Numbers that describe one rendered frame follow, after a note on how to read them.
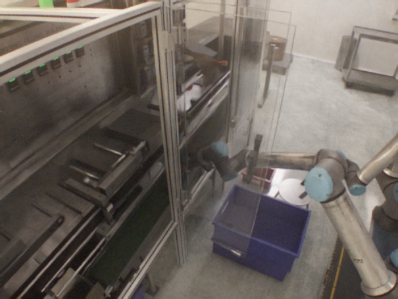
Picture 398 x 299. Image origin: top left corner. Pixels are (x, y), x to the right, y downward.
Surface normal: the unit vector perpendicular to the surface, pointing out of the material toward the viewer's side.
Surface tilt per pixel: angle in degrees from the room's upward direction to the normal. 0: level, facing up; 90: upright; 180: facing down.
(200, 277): 0
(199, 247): 0
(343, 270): 0
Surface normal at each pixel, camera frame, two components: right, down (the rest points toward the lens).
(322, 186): -0.81, 0.33
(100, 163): 0.00, -0.76
